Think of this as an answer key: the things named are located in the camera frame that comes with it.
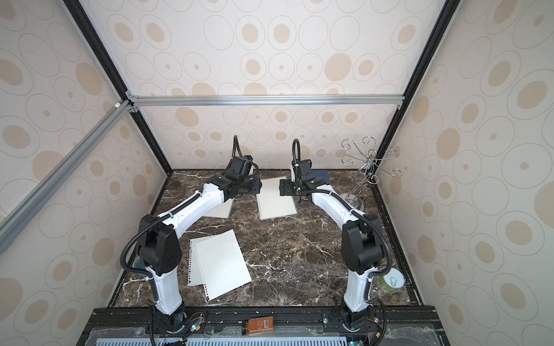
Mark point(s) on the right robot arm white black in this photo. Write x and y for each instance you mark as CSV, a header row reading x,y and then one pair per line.
x,y
364,248

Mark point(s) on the torn grid paper page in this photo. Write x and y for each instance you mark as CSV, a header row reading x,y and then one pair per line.
x,y
194,274

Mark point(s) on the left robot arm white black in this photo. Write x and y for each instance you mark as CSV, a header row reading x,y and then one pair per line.
x,y
156,252

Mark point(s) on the diagonal aluminium rail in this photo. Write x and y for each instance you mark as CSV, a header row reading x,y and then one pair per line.
x,y
34,202

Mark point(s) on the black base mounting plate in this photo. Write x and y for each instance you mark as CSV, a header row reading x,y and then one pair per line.
x,y
293,325

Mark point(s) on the blue spiral notebook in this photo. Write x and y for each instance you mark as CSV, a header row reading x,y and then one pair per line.
x,y
323,174

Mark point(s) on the torn lined paper page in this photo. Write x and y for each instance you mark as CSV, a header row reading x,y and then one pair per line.
x,y
221,265

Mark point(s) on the large lined spiral notebook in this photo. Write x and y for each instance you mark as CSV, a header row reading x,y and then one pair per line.
x,y
270,204

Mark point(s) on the chrome hook stand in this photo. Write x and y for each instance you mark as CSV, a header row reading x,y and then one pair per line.
x,y
366,174

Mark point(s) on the small grid spiral notebook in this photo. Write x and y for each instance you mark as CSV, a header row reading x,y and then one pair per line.
x,y
222,211

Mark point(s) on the teal ceramic cup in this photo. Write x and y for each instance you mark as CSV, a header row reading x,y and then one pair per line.
x,y
138,264

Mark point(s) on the orange electronic module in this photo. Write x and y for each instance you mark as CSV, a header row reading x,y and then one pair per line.
x,y
259,325

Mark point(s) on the horizontal aluminium rail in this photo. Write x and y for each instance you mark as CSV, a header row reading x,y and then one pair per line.
x,y
282,100

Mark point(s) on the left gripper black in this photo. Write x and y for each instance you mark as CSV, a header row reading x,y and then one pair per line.
x,y
257,185

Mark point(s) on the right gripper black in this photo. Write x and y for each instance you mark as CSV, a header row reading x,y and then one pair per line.
x,y
288,187

